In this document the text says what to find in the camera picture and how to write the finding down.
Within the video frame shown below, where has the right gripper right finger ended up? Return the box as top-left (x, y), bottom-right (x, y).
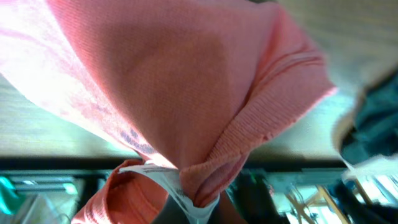
top-left (208, 191), bottom-right (247, 224)

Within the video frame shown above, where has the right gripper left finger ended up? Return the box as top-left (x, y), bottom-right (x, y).
top-left (151, 196), bottom-right (189, 224)

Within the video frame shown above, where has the red printed t-shirt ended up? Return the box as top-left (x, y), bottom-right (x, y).
top-left (1, 0), bottom-right (335, 223)

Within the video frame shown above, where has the black patterned garment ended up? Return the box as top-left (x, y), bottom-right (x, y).
top-left (340, 71), bottom-right (397, 165)

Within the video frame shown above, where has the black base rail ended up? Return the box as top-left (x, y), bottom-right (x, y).
top-left (0, 157), bottom-right (398, 224)

